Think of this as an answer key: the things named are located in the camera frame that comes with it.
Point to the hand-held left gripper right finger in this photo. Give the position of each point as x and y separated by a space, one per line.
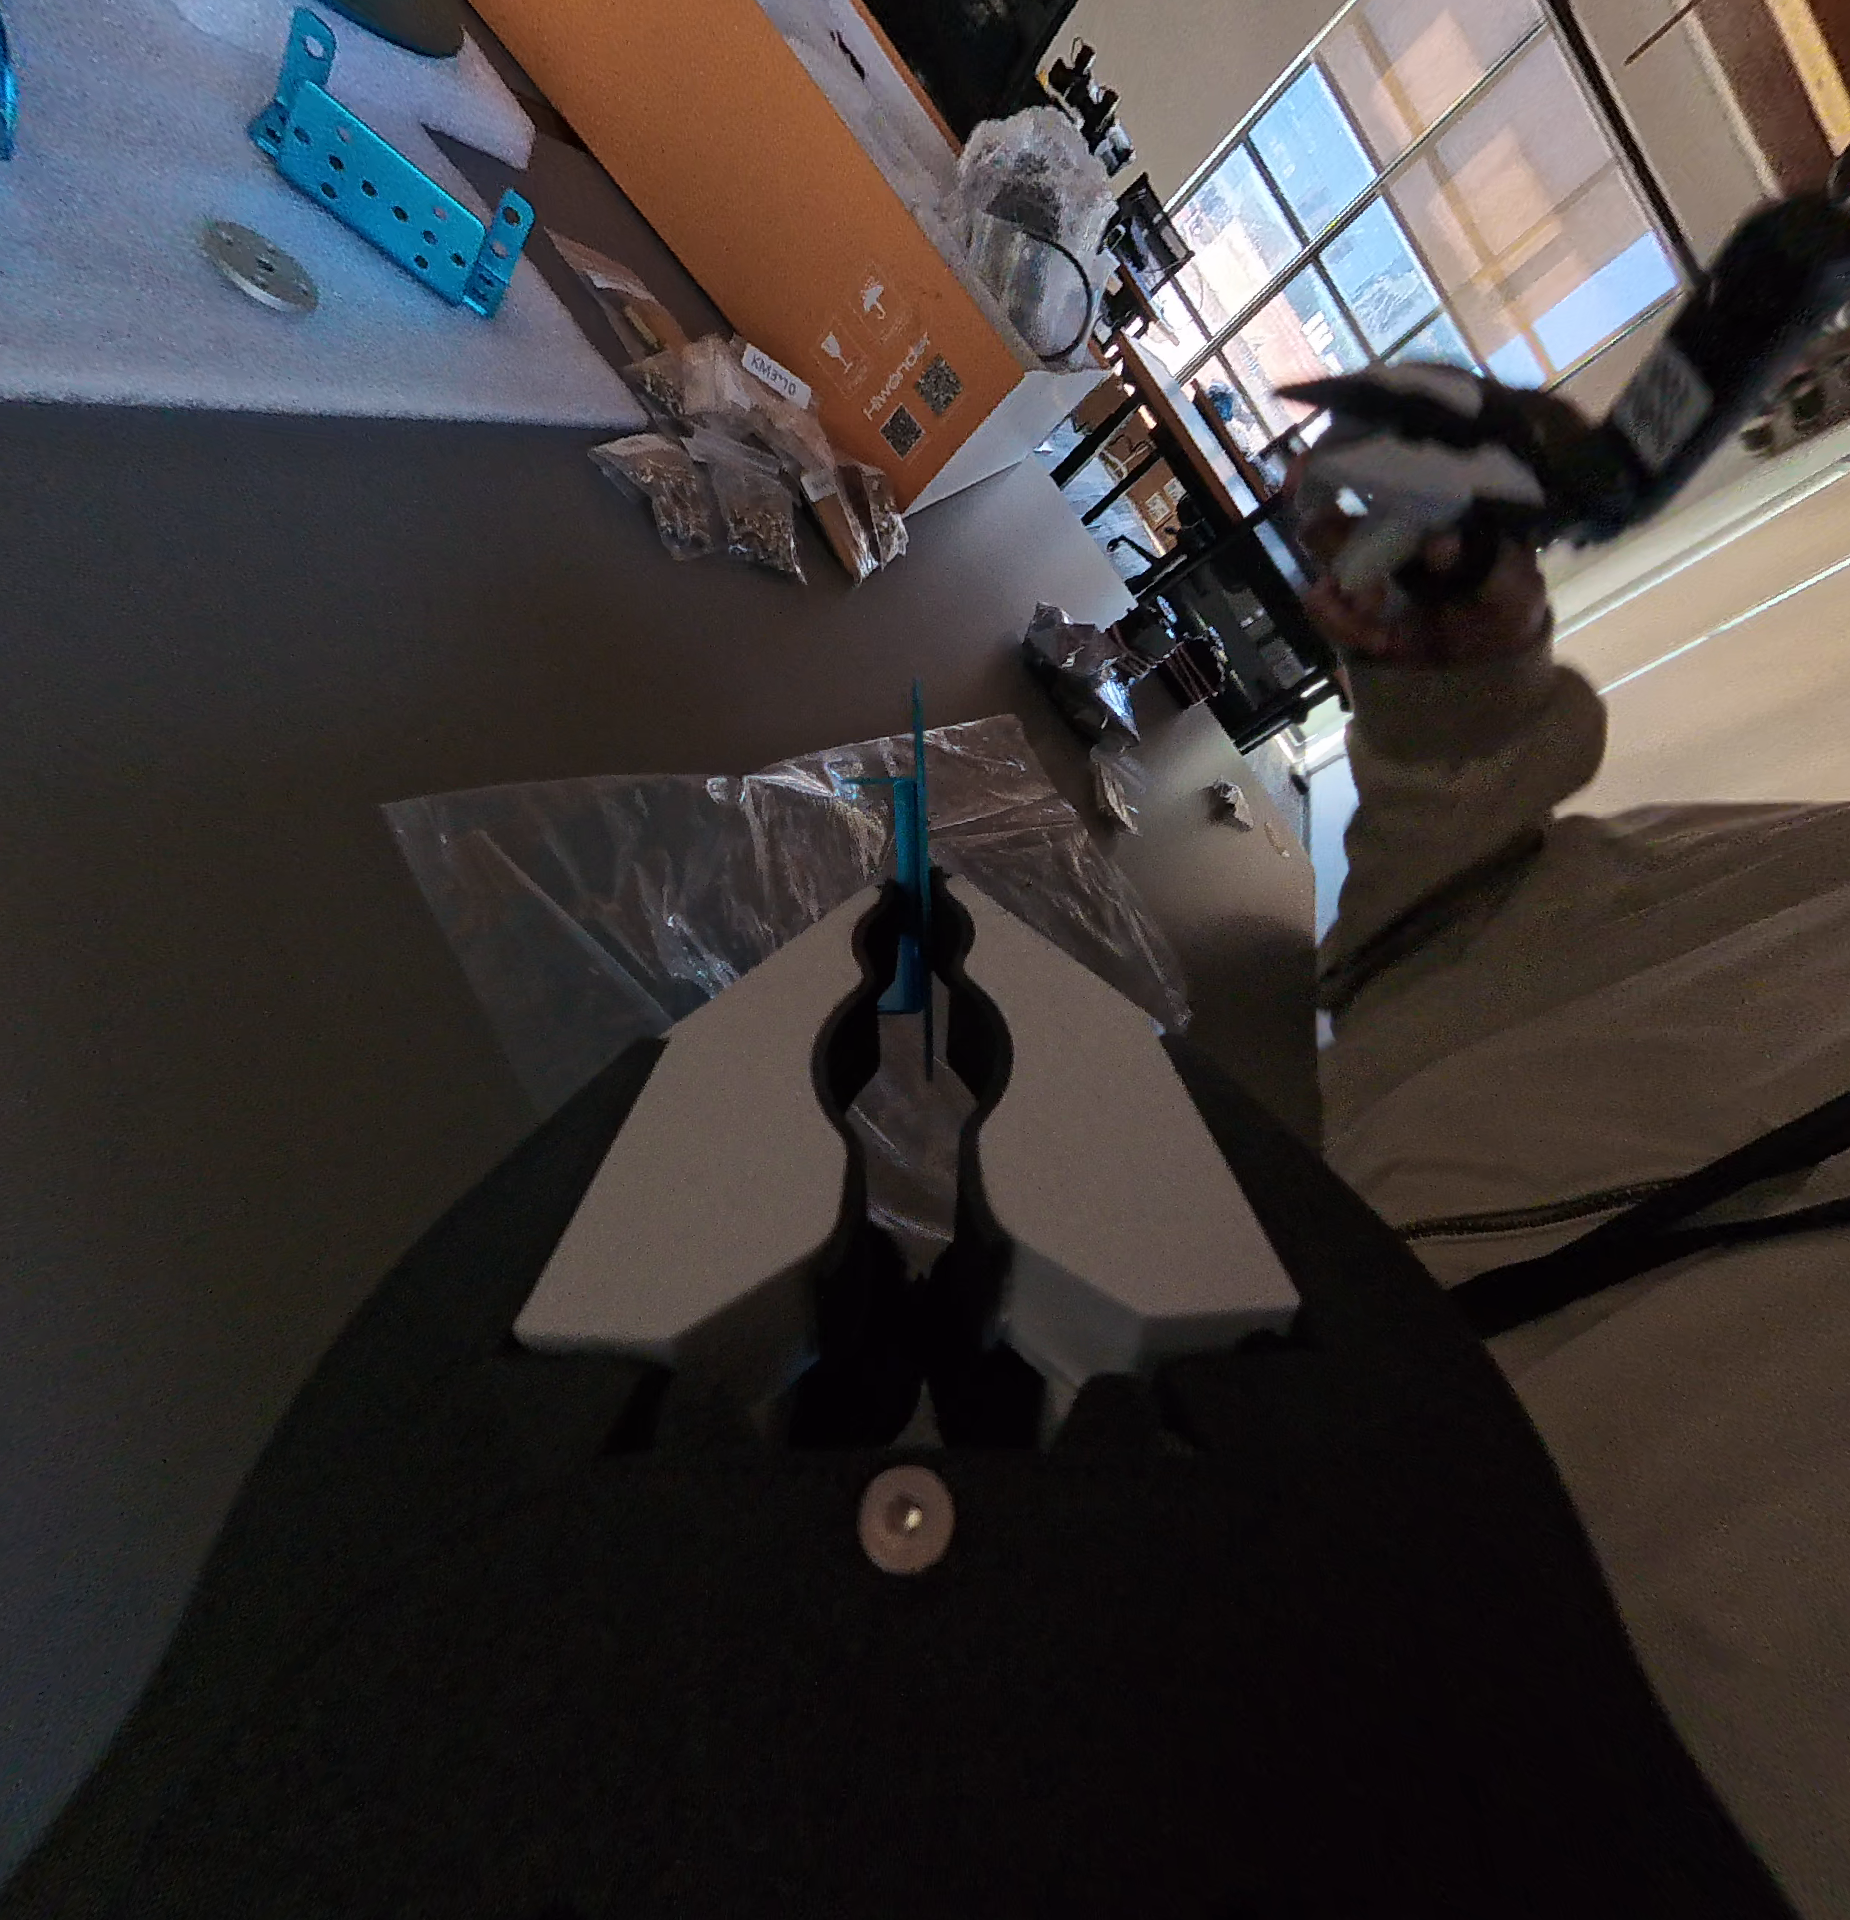
1136 1169

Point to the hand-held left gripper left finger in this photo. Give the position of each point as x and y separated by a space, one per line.
670 1200

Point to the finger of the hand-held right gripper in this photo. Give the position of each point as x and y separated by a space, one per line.
1420 477
1406 403

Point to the blue servo mount bracket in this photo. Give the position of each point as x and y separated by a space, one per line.
906 968

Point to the clear plastic bag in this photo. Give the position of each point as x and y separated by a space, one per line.
596 886

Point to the person's right forearm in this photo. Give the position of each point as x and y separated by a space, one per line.
1465 782

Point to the person's right hand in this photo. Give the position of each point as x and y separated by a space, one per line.
1435 615

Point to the large window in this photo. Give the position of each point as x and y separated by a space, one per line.
1435 195

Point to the small crumpled wrapper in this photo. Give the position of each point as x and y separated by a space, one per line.
1229 801

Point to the crumpled silver foil bag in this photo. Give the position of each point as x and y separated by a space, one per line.
1082 676

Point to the clear bag with dark parts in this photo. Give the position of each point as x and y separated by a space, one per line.
1028 211

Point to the black equipment case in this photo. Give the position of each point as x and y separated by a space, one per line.
987 44

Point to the person's beige jacket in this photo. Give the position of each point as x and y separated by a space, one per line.
1689 978

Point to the pile of screw bags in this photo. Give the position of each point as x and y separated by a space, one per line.
716 481

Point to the orange and white cardboard box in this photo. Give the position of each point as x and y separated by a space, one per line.
716 150

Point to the silver round flange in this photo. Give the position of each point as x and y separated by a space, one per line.
257 267

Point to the white foam sheet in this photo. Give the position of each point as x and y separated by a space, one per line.
116 302

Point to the blue round metal base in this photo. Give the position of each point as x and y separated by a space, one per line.
400 23

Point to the wide blue perforated bracket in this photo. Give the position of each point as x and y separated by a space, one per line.
384 178

